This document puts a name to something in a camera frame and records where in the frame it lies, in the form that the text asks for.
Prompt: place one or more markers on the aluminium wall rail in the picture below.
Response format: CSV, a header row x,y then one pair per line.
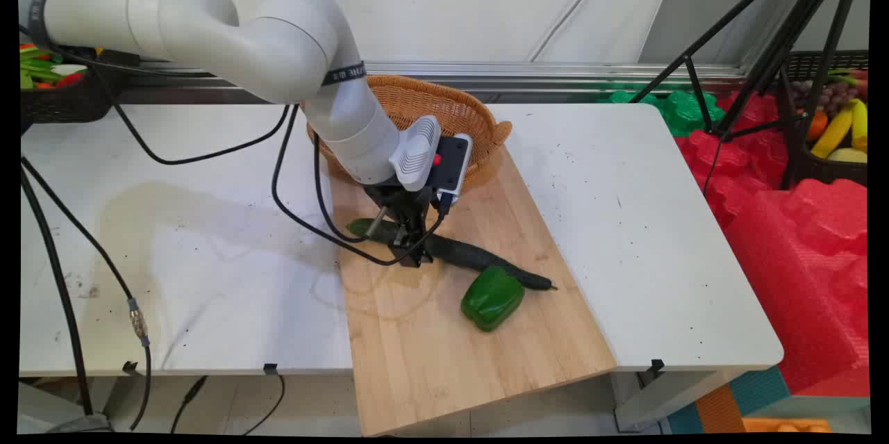
x,y
555,72

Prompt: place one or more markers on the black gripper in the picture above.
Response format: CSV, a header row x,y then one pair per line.
x,y
403,204

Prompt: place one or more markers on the black basket with vegetables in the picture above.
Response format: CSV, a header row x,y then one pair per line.
x,y
62,100

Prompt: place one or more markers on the purple grape bunch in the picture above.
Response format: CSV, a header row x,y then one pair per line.
x,y
830,96

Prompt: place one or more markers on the orange tray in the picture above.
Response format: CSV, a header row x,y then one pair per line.
x,y
785,425

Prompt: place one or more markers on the teal orange floor mat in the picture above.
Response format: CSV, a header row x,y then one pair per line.
x,y
736,402

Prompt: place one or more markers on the white table leg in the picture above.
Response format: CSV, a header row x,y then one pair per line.
x,y
667,399

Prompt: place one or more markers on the black white wrist camera box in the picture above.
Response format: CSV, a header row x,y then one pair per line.
x,y
451,162

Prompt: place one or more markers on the oval wicker basket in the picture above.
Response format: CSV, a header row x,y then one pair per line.
x,y
430,103

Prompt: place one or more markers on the pale yellow mango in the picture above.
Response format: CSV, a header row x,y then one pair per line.
x,y
847,155

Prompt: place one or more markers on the white ribbed camera mount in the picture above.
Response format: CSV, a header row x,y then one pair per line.
x,y
417,152

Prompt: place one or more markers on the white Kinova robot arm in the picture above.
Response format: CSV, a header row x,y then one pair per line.
x,y
208,34

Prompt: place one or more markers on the wooden cutting board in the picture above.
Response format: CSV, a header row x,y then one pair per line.
x,y
451,360

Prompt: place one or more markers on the orange fruit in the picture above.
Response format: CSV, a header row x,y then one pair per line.
x,y
817,124

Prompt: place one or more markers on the red foam sheet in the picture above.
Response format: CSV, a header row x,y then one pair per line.
x,y
799,256

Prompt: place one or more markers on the black basket with fruit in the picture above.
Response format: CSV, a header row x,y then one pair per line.
x,y
826,171

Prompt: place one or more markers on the long yellow banana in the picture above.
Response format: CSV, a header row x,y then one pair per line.
x,y
833,131

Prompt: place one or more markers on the green foam sheet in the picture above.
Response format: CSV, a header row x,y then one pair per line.
x,y
684,110

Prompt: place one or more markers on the green bell pepper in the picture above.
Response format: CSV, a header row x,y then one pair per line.
x,y
492,298

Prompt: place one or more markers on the dark green cucumber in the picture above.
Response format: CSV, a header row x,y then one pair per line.
x,y
472,256

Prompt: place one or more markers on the black tripod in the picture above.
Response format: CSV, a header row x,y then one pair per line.
x,y
785,41

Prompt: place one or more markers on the short yellow banana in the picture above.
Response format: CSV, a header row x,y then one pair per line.
x,y
860,121

